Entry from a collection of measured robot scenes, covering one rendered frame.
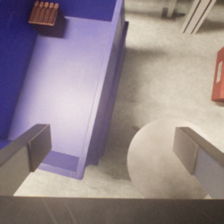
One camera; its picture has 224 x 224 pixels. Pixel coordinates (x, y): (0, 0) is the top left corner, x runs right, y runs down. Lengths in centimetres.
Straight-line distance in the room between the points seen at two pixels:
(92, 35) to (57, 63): 19
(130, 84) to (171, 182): 51
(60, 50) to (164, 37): 56
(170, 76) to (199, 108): 21
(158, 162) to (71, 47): 57
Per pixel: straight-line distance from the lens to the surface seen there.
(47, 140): 16
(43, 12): 77
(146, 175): 61
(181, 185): 63
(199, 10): 93
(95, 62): 70
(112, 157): 85
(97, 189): 89
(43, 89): 73
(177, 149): 17
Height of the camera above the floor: 84
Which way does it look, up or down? 79 degrees down
